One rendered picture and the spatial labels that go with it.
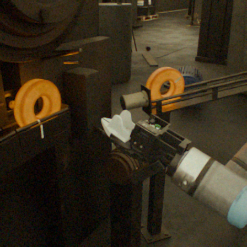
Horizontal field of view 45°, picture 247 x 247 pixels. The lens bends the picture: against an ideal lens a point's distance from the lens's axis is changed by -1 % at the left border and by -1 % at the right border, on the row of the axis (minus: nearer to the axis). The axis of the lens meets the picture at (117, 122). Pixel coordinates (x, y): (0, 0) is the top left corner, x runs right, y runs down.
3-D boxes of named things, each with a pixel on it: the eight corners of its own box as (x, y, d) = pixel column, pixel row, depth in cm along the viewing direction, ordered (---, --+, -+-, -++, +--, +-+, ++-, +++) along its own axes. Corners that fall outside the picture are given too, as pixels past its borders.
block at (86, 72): (65, 135, 108) (60, 70, 98) (80, 127, 114) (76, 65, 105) (89, 143, 103) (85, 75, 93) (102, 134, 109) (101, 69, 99)
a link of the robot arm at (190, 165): (198, 180, 68) (181, 203, 61) (180, 168, 70) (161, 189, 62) (215, 150, 63) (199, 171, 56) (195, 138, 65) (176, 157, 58)
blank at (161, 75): (157, 113, 117) (161, 117, 115) (137, 85, 109) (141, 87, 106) (186, 87, 118) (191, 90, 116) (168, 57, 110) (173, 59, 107)
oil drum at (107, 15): (75, 79, 375) (70, 3, 338) (103, 69, 420) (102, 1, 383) (113, 87, 344) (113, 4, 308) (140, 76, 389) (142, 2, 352)
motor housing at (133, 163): (103, 259, 126) (100, 149, 104) (130, 228, 143) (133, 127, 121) (129, 274, 119) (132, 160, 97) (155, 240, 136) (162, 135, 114)
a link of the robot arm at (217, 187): (240, 229, 62) (245, 236, 53) (188, 194, 67) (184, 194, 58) (264, 191, 63) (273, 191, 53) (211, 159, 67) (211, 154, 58)
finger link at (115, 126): (106, 102, 70) (139, 122, 66) (101, 123, 73) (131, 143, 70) (98, 107, 67) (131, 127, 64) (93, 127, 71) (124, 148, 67)
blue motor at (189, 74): (167, 109, 282) (170, 74, 268) (172, 91, 332) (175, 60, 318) (200, 112, 275) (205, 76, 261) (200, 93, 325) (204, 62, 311)
